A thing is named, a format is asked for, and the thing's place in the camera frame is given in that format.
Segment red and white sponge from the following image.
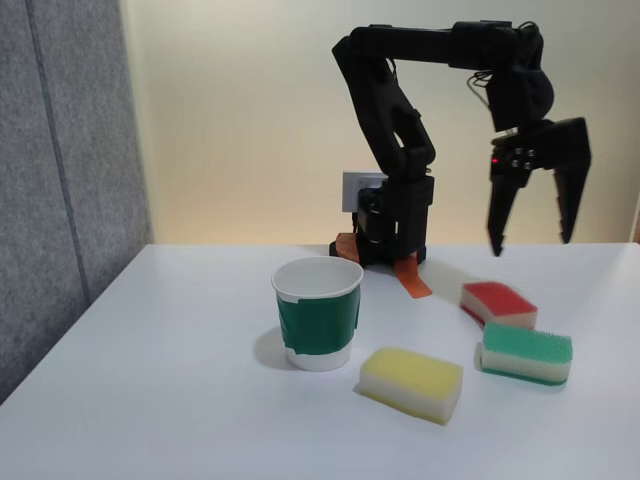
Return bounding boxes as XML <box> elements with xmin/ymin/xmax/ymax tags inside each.
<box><xmin>458</xmin><ymin>281</ymin><xmax>539</xmax><ymax>330</ymax></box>

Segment orange tape strip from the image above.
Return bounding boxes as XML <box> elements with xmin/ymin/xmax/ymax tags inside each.
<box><xmin>393</xmin><ymin>254</ymin><xmax>434</xmax><ymax>300</ymax></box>

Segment green and white sponge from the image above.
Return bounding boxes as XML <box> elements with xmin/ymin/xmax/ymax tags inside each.
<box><xmin>480</xmin><ymin>321</ymin><xmax>574</xmax><ymax>387</ymax></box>

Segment yellow and white sponge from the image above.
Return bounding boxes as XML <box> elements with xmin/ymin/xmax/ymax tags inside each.
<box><xmin>357</xmin><ymin>346</ymin><xmax>465</xmax><ymax>427</ymax></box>

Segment white paper cup green tape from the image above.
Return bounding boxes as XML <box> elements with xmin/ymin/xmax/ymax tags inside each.
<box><xmin>271</xmin><ymin>255</ymin><xmax>365</xmax><ymax>373</ymax></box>

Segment gray felt partition panel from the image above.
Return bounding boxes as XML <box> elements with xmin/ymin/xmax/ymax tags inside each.
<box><xmin>0</xmin><ymin>0</ymin><xmax>154</xmax><ymax>407</ymax></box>

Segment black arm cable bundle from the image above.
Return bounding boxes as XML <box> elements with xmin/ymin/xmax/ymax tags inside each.
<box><xmin>467</xmin><ymin>69</ymin><xmax>496</xmax><ymax>109</ymax></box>

